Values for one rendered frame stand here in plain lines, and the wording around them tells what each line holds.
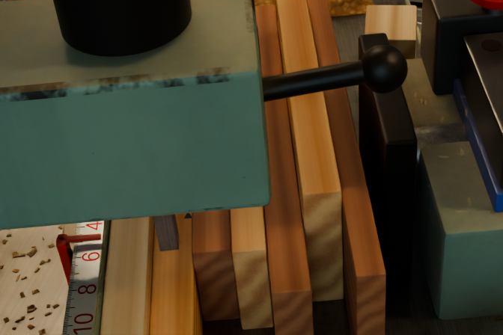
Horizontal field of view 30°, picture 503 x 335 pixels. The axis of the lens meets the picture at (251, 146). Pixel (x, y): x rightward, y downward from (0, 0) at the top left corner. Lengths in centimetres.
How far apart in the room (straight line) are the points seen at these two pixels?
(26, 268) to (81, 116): 33
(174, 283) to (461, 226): 13
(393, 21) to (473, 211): 19
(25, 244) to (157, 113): 35
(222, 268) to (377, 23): 22
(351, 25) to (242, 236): 27
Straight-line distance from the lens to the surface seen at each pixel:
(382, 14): 61
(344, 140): 47
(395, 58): 38
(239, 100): 35
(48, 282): 66
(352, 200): 43
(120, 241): 45
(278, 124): 50
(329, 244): 45
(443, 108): 50
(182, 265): 45
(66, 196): 38
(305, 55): 51
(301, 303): 42
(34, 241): 69
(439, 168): 46
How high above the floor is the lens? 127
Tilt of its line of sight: 40 degrees down
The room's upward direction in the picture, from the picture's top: 6 degrees counter-clockwise
